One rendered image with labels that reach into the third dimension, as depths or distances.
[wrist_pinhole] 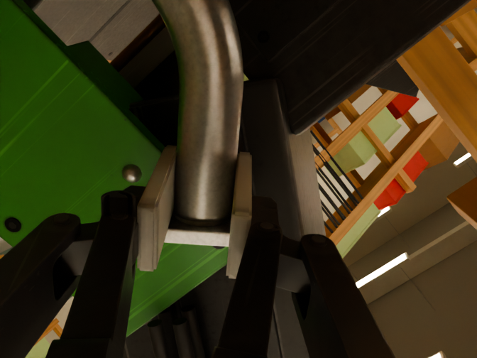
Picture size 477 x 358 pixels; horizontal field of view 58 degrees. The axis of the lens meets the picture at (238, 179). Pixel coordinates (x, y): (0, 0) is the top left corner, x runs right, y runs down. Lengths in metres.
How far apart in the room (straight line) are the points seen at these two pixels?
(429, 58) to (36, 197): 0.86
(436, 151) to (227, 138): 4.07
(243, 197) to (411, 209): 9.58
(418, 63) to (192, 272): 0.81
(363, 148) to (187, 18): 3.40
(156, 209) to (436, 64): 0.89
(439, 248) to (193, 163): 7.67
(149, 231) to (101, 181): 0.10
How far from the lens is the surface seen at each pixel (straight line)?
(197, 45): 0.19
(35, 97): 0.26
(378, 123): 3.79
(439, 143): 4.27
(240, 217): 0.16
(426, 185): 9.65
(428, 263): 7.91
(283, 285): 0.16
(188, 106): 0.20
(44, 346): 6.71
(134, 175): 0.25
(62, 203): 0.27
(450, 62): 1.02
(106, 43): 0.89
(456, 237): 7.82
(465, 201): 0.76
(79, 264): 0.16
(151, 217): 0.16
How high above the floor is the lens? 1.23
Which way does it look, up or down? 2 degrees up
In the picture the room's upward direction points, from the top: 141 degrees clockwise
